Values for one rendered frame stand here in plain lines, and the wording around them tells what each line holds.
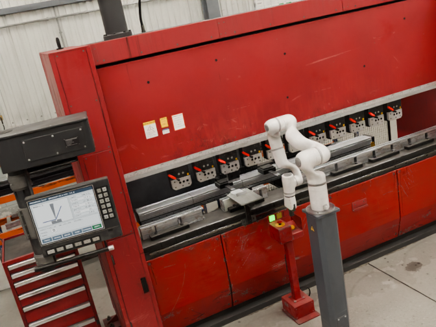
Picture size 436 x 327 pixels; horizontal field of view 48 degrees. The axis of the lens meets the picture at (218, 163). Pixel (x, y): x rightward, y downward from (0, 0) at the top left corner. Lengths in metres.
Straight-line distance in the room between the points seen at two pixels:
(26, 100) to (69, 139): 4.79
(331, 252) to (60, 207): 1.74
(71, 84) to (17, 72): 4.40
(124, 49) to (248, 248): 1.75
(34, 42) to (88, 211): 4.92
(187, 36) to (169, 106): 0.50
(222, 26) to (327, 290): 1.96
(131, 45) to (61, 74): 0.53
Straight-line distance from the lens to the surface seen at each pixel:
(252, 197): 3.64
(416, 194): 4.74
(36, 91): 7.49
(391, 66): 4.43
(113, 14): 3.41
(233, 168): 3.71
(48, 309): 3.89
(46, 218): 2.83
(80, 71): 3.09
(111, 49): 3.32
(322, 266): 3.39
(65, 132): 2.72
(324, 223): 3.24
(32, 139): 2.74
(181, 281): 3.73
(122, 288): 3.50
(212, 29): 3.53
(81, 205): 2.80
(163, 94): 3.43
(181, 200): 3.91
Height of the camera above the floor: 2.37
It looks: 17 degrees down
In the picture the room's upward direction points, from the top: 11 degrees counter-clockwise
